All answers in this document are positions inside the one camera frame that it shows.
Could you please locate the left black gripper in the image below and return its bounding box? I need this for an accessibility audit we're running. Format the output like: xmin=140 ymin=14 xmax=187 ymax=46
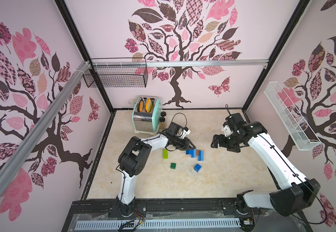
xmin=171 ymin=135 xmax=195 ymax=151

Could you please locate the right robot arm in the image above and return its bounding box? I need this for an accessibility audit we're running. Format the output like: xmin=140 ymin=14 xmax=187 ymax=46
xmin=211 ymin=122 xmax=320 ymax=217

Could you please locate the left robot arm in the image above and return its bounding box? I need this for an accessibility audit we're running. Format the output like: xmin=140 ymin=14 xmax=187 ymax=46
xmin=116 ymin=132 xmax=196 ymax=216

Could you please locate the lime green long lego brick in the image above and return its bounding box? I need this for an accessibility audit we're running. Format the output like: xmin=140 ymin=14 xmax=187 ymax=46
xmin=163 ymin=149 xmax=169 ymax=159

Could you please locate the dark green square lego brick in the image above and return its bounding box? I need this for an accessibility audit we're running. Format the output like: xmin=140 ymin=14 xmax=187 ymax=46
xmin=170 ymin=163 xmax=176 ymax=170

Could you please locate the mint green toaster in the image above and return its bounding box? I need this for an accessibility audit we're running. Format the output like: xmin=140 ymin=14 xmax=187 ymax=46
xmin=132 ymin=96 xmax=162 ymax=135

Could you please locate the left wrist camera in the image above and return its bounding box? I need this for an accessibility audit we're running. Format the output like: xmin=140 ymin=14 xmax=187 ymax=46
xmin=168 ymin=122 xmax=191 ymax=139

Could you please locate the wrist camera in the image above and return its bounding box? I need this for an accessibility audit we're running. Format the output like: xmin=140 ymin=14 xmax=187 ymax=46
xmin=168 ymin=122 xmax=191 ymax=139
xmin=221 ymin=113 xmax=246 ymax=137

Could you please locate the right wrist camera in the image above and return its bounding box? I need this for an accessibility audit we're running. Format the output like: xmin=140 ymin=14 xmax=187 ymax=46
xmin=221 ymin=113 xmax=246 ymax=137

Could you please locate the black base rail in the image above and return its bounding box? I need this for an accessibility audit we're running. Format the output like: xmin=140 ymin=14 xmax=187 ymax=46
xmin=69 ymin=198 xmax=299 ymax=218

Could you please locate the white wire shelf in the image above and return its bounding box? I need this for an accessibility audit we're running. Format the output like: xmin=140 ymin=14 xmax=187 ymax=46
xmin=264 ymin=81 xmax=322 ymax=151

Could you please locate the aluminium rail back wall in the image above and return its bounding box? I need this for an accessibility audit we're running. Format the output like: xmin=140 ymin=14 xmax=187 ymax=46
xmin=93 ymin=60 xmax=269 ymax=68

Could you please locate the aluminium rail wall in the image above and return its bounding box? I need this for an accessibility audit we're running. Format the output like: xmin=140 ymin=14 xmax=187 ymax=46
xmin=0 ymin=61 xmax=91 ymax=198
xmin=93 ymin=60 xmax=269 ymax=68

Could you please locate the white cable duct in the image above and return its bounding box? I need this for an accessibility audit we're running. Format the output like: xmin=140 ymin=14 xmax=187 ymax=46
xmin=74 ymin=218 xmax=241 ymax=232

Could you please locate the black wire basket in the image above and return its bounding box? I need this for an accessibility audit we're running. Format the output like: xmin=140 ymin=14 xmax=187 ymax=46
xmin=83 ymin=57 xmax=148 ymax=88

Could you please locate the aluminium rail left wall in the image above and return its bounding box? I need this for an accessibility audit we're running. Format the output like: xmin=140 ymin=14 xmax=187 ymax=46
xmin=0 ymin=61 xmax=91 ymax=198

